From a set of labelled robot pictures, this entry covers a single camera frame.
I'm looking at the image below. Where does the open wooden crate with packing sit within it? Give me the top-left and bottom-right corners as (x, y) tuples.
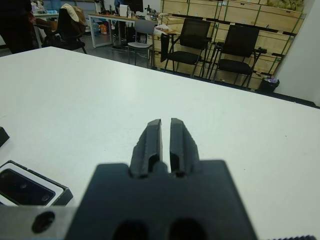
(264, 0), (305, 12)

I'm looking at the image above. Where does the white plastic bag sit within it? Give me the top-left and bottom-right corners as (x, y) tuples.
(154, 23), (172, 35)

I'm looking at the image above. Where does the clear water jug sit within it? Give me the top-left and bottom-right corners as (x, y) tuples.
(90, 19), (101, 35)

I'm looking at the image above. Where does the black box with white insert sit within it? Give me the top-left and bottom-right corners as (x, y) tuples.
(0, 159), (74, 207)

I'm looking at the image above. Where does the black padded office chair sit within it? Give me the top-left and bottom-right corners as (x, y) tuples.
(34, 3), (88, 55)

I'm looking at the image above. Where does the brown jacket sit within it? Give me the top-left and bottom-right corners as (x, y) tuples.
(60, 3), (87, 32)

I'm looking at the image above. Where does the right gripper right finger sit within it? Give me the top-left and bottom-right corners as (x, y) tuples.
(169, 117), (201, 176)

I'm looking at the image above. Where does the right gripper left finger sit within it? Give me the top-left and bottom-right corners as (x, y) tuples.
(129, 118), (164, 177)

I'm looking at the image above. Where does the black mesh office chair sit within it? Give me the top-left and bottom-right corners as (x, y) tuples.
(213, 24), (267, 88)
(160, 17), (212, 76)

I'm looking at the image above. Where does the orange bag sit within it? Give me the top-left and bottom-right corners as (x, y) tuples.
(99, 21), (110, 35)

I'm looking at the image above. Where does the person in dark jacket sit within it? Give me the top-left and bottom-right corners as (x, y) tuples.
(0, 0), (36, 55)

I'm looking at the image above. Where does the grey plastic chair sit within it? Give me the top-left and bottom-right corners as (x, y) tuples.
(127, 19), (159, 66)

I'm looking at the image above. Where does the black trash bin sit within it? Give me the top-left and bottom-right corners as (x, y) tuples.
(258, 76), (280, 94)

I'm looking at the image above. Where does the black computer monitor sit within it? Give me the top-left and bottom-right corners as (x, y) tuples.
(121, 0), (145, 13)

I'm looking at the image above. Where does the black bar-shaped camera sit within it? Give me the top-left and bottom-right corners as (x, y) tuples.
(0, 168), (56, 206)

